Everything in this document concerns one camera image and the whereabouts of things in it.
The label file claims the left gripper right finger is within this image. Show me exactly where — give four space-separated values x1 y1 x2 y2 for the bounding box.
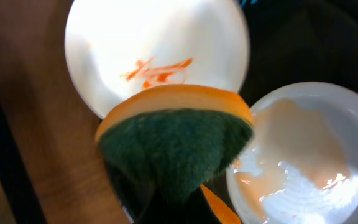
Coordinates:
188 187 221 224

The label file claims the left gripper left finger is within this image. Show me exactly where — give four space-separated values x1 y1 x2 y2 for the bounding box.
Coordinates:
116 174 167 224

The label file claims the orange green scrub sponge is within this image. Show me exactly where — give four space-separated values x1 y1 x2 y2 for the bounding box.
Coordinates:
96 84 253 223

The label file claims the grey plate bottom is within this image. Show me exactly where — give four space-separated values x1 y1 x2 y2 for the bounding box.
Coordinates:
226 82 358 224

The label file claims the black rectangular tray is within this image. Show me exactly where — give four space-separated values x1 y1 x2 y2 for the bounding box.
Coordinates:
0 105 47 223

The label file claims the black round tray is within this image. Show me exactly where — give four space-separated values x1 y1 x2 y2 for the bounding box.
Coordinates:
104 0 358 224

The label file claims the cream plate top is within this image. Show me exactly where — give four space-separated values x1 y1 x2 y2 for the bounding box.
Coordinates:
64 0 250 118

